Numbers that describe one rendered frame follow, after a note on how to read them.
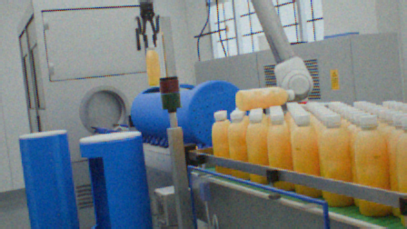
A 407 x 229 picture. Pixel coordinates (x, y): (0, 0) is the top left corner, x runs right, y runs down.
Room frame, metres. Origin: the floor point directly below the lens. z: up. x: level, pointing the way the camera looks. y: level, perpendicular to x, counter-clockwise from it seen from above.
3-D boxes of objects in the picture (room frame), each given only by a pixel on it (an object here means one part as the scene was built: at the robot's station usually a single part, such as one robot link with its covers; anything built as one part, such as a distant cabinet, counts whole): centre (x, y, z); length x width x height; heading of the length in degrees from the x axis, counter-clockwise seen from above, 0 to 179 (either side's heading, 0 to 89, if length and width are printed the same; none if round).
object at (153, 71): (2.92, 0.25, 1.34); 0.07 x 0.07 x 0.20
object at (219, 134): (1.90, -0.05, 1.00); 0.07 x 0.07 x 0.20
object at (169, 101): (1.69, 0.10, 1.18); 0.06 x 0.06 x 0.05
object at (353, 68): (4.75, -0.71, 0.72); 2.15 x 0.54 x 1.45; 31
